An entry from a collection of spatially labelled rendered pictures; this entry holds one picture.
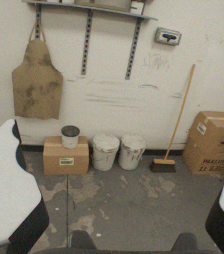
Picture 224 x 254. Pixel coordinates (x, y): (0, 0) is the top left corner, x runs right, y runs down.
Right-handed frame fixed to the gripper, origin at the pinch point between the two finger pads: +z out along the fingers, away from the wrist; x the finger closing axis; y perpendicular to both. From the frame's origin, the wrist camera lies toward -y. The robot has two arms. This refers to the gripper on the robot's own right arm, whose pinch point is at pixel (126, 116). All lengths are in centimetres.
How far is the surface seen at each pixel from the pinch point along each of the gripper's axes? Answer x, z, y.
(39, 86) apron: -81, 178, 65
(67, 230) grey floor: -40, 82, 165
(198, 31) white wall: 84, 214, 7
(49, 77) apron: -70, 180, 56
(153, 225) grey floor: 41, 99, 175
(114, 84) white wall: -4, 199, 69
